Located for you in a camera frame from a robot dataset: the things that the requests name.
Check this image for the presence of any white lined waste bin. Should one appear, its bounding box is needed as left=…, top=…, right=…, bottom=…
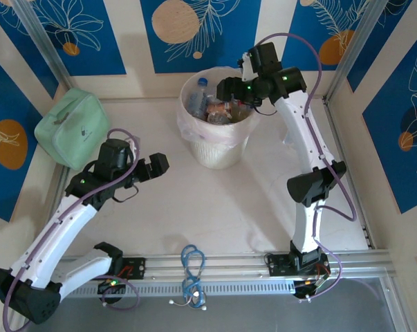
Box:
left=176, top=66, right=264, bottom=145

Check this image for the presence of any white plastic waste bin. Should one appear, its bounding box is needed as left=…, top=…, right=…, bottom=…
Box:
left=177, top=68, right=261, bottom=170

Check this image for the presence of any mint green zipped pouch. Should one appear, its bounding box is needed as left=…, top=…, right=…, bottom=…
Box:
left=34, top=88, right=111, bottom=170

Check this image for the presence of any clear plastic bag blue print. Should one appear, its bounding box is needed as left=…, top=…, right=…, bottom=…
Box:
left=282, top=126, right=295, bottom=148

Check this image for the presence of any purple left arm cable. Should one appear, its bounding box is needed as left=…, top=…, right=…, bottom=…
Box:
left=2, top=128, right=142, bottom=331

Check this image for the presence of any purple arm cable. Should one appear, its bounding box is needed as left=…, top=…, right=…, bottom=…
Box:
left=2, top=128, right=142, bottom=331
left=254, top=33, right=358, bottom=302

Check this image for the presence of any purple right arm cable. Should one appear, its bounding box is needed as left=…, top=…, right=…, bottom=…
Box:
left=254, top=33, right=358, bottom=302

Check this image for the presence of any aluminium frame post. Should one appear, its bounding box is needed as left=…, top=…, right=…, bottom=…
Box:
left=10, top=0, right=74, bottom=93
left=324, top=0, right=392, bottom=104

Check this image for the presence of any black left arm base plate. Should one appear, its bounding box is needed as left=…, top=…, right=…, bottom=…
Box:
left=82, top=257, right=147, bottom=280

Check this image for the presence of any coiled blue cable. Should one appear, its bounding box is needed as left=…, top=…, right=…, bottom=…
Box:
left=169, top=244, right=209, bottom=311

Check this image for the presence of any aluminium mounting rail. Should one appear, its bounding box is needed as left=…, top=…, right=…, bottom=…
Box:
left=16, top=249, right=398, bottom=285

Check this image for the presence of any grey slotted cable duct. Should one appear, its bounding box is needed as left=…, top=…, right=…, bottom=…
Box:
left=30, top=279, right=296, bottom=299

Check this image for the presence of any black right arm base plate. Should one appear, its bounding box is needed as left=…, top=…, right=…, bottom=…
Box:
left=267, top=254, right=330, bottom=277

